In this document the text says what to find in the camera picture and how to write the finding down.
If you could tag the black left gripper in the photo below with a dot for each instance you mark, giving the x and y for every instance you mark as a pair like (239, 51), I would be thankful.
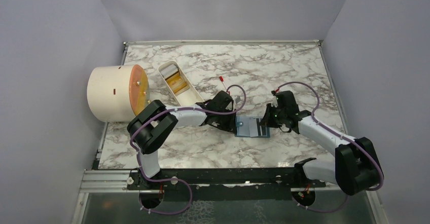
(230, 125)

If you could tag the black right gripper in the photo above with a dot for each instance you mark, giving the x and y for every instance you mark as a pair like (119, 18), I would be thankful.
(266, 120)

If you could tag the grey silver credit card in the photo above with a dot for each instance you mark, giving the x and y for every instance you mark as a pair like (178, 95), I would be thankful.
(256, 131)

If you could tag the blue leather card holder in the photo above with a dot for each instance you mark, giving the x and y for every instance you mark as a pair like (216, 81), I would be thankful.
(242, 128)

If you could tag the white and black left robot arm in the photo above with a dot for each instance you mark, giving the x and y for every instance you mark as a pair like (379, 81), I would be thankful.
(151, 127)

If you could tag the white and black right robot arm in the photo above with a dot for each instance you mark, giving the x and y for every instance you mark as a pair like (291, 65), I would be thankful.
(355, 167)

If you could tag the stack of cards in tray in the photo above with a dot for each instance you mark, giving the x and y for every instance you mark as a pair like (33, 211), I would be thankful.
(174, 79)

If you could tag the small red white pen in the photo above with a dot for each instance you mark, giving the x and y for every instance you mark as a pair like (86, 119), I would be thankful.
(222, 80)

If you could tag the cream cylinder with orange disc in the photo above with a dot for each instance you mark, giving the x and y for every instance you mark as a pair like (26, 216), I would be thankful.
(118, 93)

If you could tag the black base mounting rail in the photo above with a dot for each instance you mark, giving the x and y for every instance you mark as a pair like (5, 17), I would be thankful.
(221, 184)

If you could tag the aluminium frame rail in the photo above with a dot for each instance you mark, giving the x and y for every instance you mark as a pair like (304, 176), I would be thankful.
(103, 192)

